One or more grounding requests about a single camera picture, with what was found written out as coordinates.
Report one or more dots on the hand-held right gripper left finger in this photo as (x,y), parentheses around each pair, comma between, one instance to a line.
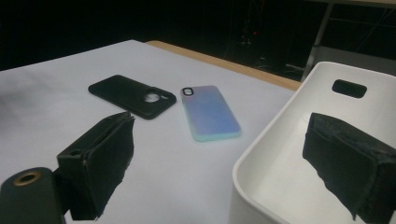
(99,161)

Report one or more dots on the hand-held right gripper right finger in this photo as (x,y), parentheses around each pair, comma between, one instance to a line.
(348,161)

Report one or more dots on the white plastic bin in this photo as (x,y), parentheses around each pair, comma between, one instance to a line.
(280,174)

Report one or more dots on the black phone case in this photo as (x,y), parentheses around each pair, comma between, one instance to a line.
(124,93)

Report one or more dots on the iridescent blue phone case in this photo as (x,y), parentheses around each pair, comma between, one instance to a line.
(208,115)

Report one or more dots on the white table cover sheet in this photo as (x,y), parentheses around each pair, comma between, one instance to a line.
(174,174)

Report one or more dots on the grey metal stand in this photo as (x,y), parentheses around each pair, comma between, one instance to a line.
(319,34)

